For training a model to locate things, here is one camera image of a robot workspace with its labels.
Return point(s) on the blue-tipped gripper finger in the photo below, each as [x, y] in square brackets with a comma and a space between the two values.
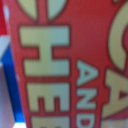
[11, 83]

